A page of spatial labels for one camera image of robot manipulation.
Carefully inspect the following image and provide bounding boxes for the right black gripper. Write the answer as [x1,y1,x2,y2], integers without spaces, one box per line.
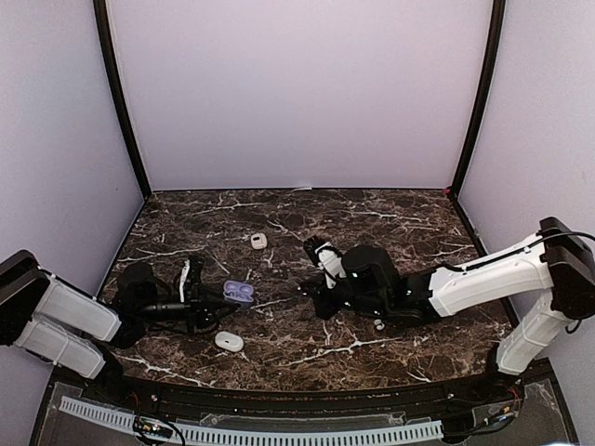
[300,272,389,321]

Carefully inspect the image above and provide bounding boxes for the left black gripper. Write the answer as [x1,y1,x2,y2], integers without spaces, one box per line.
[137,283,237,334]

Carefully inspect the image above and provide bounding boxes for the purple blue charging case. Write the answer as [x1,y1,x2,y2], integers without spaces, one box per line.
[223,281,254,308]

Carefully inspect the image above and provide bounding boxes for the white charging case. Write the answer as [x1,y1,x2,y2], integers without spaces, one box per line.
[215,331,245,353]

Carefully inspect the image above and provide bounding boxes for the beige earbud charging case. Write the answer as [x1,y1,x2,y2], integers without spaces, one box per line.
[250,233,268,250]

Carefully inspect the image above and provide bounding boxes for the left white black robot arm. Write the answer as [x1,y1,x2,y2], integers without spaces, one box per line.
[1,250,254,405]

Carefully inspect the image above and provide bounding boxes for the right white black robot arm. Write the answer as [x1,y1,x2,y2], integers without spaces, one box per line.
[299,217,594,403]

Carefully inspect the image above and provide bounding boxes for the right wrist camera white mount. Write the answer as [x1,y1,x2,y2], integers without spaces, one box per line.
[314,243,346,289]

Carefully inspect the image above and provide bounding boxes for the black front table rail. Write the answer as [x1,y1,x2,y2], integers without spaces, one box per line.
[115,375,489,418]

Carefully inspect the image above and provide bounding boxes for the white slotted cable duct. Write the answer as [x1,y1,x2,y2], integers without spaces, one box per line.
[59,395,445,446]

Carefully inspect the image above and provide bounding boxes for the left black frame post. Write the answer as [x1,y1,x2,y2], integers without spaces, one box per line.
[93,0,152,201]

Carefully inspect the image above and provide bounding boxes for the black frame post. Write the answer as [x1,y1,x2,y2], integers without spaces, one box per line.
[93,0,152,201]
[449,0,507,201]

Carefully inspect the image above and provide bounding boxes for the right black frame post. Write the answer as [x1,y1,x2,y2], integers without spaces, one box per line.
[449,0,507,201]

